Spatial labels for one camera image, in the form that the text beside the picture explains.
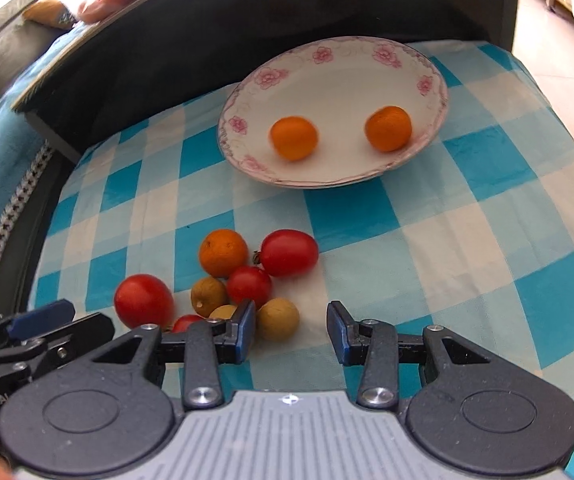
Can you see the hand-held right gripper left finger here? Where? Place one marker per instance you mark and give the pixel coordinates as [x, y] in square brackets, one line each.
[245, 332]

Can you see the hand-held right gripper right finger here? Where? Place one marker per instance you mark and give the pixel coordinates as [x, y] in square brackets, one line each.
[337, 334]

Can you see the white floral rim plate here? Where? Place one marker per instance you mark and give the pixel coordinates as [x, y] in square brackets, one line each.
[337, 85]

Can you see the round red cherry tomato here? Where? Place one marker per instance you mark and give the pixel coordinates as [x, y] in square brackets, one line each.
[249, 286]

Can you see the brown longan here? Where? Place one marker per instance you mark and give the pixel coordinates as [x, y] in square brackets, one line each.
[223, 312]
[208, 294]
[277, 318]

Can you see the orange cushion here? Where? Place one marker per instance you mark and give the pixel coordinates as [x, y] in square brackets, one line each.
[49, 12]

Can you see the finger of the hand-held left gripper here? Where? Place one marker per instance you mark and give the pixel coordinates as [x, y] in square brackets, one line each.
[79, 335]
[42, 316]

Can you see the large oval red tomato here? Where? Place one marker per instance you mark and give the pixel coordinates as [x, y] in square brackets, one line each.
[289, 252]
[143, 301]

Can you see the blue white checkered tablecloth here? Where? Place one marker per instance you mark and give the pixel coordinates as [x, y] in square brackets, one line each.
[467, 260]

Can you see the small red cherry tomato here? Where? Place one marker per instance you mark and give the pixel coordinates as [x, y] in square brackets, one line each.
[187, 322]

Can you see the small orange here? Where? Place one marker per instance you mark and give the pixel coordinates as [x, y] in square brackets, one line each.
[388, 129]
[293, 138]
[223, 253]

